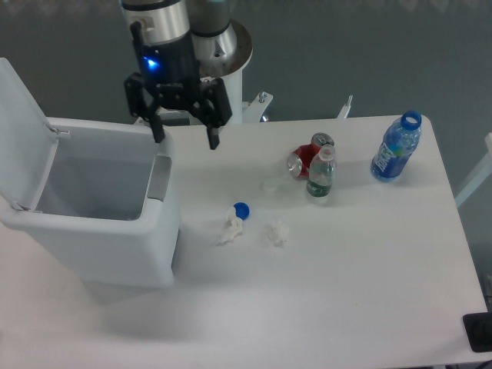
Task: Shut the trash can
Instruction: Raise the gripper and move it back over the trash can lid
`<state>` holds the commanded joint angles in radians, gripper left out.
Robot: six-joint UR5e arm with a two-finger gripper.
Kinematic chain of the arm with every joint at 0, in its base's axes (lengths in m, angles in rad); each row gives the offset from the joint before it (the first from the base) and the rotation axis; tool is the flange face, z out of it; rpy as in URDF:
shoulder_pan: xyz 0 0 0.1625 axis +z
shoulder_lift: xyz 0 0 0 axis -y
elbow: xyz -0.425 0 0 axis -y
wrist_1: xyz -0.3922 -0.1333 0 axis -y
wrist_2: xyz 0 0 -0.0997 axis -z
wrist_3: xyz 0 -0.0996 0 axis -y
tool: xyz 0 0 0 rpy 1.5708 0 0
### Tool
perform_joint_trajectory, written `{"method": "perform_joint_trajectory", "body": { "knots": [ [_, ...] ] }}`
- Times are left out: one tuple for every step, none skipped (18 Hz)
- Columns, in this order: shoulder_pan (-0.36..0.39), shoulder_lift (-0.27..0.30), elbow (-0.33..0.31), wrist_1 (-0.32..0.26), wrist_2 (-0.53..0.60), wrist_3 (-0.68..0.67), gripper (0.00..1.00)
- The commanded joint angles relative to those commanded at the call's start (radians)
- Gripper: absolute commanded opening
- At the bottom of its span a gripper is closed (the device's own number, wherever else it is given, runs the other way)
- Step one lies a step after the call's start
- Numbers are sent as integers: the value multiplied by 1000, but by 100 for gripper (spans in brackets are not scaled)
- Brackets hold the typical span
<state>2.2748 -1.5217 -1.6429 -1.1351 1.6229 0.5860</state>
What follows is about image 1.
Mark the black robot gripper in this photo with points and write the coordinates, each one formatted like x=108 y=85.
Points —
x=169 y=78

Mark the white trash can lid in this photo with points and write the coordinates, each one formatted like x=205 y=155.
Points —
x=28 y=142

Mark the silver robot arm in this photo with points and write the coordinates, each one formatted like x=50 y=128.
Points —
x=164 y=20

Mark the blue bottle cap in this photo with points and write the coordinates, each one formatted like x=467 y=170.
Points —
x=242 y=210

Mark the white plastic trash can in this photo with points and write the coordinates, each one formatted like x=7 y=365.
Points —
x=106 y=205

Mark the crushed red soda can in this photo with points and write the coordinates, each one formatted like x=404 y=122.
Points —
x=299 y=160

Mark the crumpled white tissue left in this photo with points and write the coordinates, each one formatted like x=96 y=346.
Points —
x=233 y=227

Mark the crumpled white tissue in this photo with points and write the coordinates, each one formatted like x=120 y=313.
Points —
x=278 y=233
x=233 y=227

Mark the small clear green-label bottle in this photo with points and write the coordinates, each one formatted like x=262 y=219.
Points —
x=321 y=172

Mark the crumpled white tissue right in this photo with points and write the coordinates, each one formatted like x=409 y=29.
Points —
x=278 y=233

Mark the blue plastic drink bottle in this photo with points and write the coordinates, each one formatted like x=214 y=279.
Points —
x=399 y=142

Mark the black device at edge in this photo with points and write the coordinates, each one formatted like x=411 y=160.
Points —
x=478 y=330

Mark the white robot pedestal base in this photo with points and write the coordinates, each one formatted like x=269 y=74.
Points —
x=223 y=48

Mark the white frame at right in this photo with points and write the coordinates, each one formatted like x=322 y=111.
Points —
x=477 y=176

